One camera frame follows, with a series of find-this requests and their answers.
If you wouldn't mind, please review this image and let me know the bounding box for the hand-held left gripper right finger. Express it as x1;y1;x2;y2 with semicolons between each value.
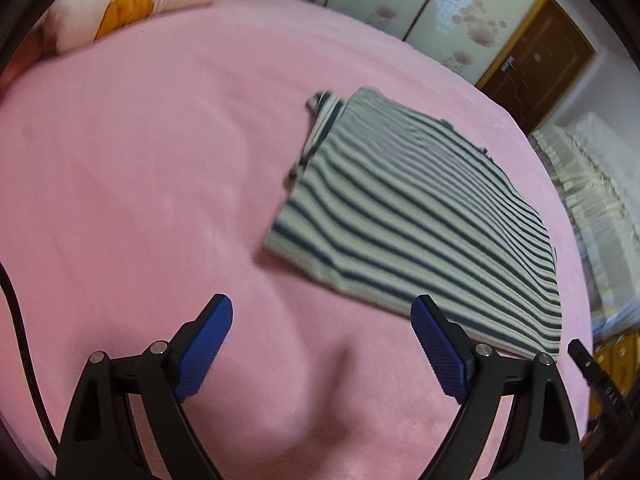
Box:
410;294;586;480

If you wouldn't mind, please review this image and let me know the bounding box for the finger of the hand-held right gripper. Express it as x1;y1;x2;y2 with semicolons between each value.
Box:
567;339;632;443

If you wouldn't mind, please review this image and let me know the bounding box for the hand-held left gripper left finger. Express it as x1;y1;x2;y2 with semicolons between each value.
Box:
55;294;234;480

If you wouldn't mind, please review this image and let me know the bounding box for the striped long-sleeve shirt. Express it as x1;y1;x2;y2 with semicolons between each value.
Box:
263;87;565;361

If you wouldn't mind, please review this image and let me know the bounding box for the yellow box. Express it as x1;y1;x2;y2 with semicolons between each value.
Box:
590;331;640;423

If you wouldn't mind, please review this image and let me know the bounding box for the pink bed sheet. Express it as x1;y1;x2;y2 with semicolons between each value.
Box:
0;0;597;480

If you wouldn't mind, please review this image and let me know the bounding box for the brown wooden door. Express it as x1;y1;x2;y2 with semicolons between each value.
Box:
476;0;597;134

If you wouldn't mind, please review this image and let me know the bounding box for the pink pillow with orange print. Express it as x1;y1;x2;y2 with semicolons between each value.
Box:
40;0;229;56

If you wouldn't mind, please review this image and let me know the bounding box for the black cable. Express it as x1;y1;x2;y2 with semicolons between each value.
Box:
0;261;62;463

